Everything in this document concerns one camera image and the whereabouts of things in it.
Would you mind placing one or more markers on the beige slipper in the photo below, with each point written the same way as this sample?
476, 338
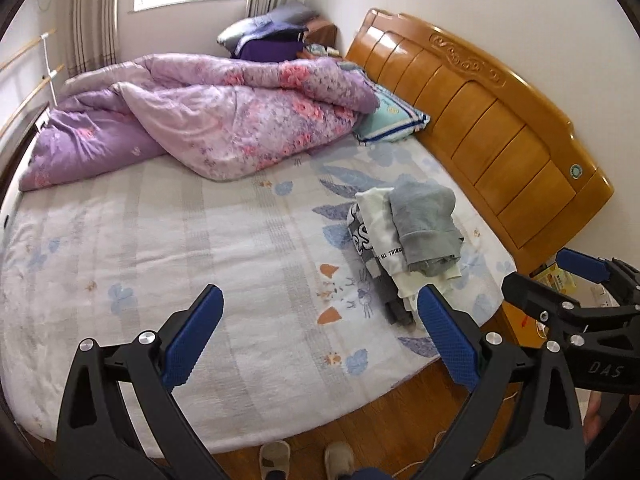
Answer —
339, 460
273, 460

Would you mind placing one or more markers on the white folded garment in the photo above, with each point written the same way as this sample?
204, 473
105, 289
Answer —
380, 240

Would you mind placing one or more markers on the wooden nightstand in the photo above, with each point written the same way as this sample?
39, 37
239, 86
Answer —
520, 327

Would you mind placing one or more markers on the person's dark trouser leg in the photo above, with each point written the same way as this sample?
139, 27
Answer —
365, 475

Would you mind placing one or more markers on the grey-blue pillow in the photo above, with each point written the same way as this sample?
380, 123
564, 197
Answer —
292, 14

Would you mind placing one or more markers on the grey zip hoodie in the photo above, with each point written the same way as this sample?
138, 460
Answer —
425, 225

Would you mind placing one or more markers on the teal bordered pillow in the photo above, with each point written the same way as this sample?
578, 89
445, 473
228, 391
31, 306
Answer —
392, 117

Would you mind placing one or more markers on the grey printed folded garment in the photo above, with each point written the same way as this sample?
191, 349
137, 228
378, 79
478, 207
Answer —
361, 240

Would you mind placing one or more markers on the brown chair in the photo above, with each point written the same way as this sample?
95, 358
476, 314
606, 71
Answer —
322, 32

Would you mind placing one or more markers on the dark grey folded garment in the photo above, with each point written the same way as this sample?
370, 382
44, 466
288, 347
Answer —
400, 312

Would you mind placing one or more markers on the wooden headboard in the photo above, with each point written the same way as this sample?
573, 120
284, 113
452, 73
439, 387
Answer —
475, 110

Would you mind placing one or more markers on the bed with patterned sheet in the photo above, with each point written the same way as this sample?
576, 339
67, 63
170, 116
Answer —
200, 240

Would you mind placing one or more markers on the yellow packet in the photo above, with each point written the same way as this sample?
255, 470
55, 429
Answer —
557, 280

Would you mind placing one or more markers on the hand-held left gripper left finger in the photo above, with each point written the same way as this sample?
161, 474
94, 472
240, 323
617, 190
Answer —
192, 335

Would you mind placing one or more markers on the white rail post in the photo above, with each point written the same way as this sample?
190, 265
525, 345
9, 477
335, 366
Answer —
48, 70

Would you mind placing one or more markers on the person's right hand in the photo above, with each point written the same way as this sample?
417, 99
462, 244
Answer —
593, 417

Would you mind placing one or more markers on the wooden wall rail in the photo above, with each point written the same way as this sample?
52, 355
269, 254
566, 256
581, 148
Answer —
22, 52
30, 97

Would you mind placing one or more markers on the purple cloth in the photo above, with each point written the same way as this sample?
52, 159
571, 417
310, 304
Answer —
270, 45

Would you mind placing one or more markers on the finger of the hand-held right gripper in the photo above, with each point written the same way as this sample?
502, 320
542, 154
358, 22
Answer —
582, 265
530, 292

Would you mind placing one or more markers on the white wall socket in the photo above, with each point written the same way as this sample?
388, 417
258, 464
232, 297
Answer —
603, 301

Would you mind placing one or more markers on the purple floral quilt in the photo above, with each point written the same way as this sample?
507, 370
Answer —
225, 110

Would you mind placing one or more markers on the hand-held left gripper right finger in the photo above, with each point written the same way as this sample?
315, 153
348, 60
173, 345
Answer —
450, 340

